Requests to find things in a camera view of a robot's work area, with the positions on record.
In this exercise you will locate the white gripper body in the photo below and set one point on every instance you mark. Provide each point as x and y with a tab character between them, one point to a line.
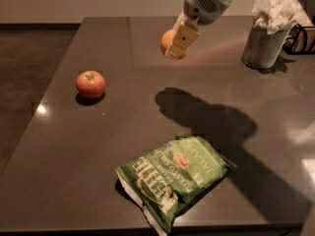
203	7

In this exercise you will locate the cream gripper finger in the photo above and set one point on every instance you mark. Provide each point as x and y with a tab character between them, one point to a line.
185	32

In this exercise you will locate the orange fruit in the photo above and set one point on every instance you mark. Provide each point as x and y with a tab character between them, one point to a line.
165	42

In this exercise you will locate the crumpled white paper napkins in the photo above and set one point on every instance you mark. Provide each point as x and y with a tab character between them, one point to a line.
276	15

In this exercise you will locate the metal cup container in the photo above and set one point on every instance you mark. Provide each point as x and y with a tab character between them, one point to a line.
262	49

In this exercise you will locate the red apple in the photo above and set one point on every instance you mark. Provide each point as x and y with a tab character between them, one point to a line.
90	84

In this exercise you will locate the green potato chip bag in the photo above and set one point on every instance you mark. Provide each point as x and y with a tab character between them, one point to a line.
170	179

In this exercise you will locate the black wire rack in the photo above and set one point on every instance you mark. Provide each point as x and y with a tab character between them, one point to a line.
300	40

